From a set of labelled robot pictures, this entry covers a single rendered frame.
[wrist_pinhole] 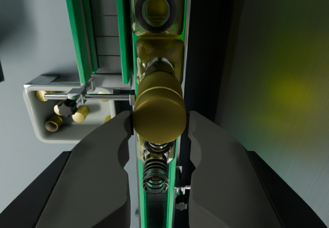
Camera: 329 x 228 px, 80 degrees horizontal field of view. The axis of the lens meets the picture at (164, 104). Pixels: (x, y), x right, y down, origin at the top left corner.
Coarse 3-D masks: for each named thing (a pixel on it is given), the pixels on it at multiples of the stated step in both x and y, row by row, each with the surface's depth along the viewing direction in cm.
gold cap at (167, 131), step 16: (144, 80) 15; (160, 80) 13; (176, 80) 15; (144, 96) 12; (160, 96) 11; (176, 96) 12; (144, 112) 12; (160, 112) 12; (176, 112) 12; (144, 128) 12; (160, 128) 12; (176, 128) 12
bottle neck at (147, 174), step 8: (152, 160) 23; (160, 160) 23; (144, 168) 23; (152, 168) 22; (160, 168) 22; (144, 176) 22; (152, 176) 21; (160, 176) 21; (144, 184) 22; (152, 184) 23; (160, 184) 23; (168, 184) 22; (152, 192) 22; (160, 192) 22
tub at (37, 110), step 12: (24, 96) 49; (36, 108) 53; (48, 108) 58; (96, 108) 59; (108, 108) 59; (36, 120) 53; (72, 120) 61; (84, 120) 61; (96, 120) 61; (36, 132) 54; (48, 132) 58; (60, 132) 58; (72, 132) 58; (84, 132) 59
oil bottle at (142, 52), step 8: (144, 40) 21; (152, 40) 21; (160, 40) 21; (168, 40) 22; (176, 40) 22; (136, 48) 21; (144, 48) 21; (152, 48) 20; (160, 48) 20; (168, 48) 20; (176, 48) 21; (184, 48) 22; (136, 56) 21; (144, 56) 20; (152, 56) 20; (160, 56) 20; (168, 56) 20; (176, 56) 21; (184, 56) 22; (136, 64) 22; (144, 64) 21; (176, 64) 21; (136, 72) 23; (144, 72) 21; (176, 72) 21
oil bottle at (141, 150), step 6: (138, 138) 26; (138, 144) 26; (174, 144) 27; (138, 150) 27; (144, 150) 26; (174, 150) 27; (138, 156) 28; (144, 156) 26; (168, 156) 27; (174, 156) 28; (144, 162) 27; (168, 162) 27
